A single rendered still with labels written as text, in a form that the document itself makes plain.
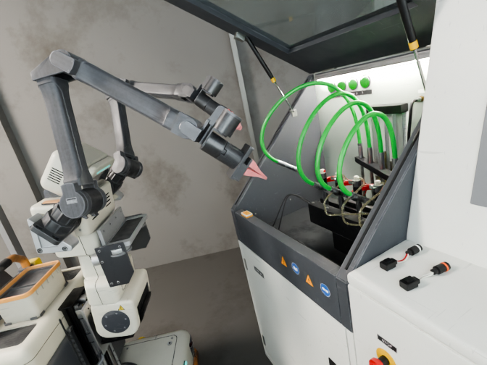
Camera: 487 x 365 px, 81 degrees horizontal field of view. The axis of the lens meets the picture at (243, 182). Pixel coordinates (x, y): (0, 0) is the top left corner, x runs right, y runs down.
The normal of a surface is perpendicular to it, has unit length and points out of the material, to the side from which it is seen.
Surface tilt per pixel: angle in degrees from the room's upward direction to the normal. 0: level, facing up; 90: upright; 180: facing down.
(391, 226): 90
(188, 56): 90
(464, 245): 76
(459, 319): 0
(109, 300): 90
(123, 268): 90
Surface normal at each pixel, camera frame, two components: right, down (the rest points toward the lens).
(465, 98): -0.90, 0.08
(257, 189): 0.44, 0.18
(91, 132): 0.08, 0.29
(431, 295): -0.21, -0.93
